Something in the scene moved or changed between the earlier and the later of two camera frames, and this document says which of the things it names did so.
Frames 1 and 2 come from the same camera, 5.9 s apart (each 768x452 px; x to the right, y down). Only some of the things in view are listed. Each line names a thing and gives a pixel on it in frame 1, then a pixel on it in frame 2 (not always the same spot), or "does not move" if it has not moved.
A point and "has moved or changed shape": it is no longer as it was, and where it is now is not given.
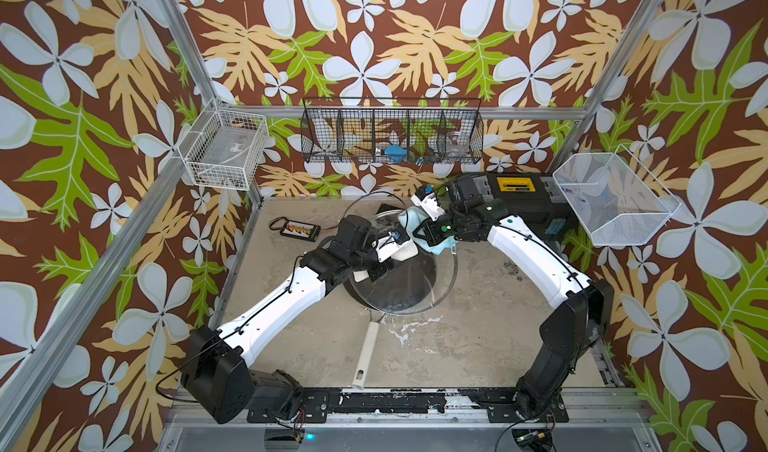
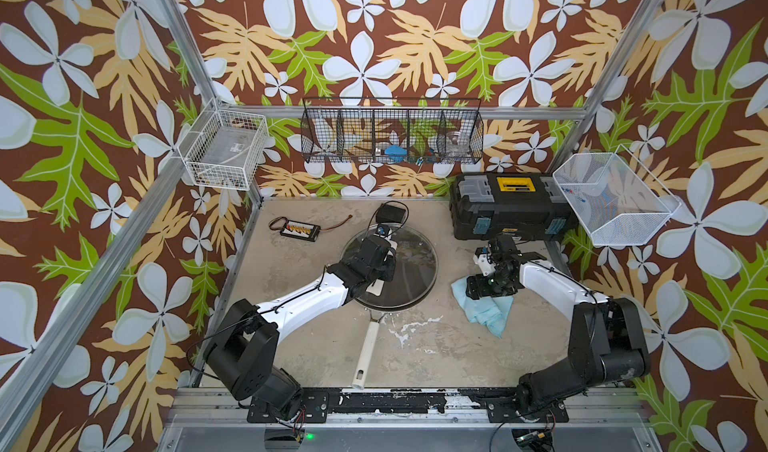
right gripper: x=429 y=235 → x=478 y=287
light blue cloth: x=412 y=218 → x=492 y=311
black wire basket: x=392 y=130 does not move
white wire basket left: x=224 y=149 does not move
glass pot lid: x=416 y=284 has moved or changed shape
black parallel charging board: x=301 y=230 does not move
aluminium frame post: x=171 y=10 does not move
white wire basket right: x=615 y=197 does not move
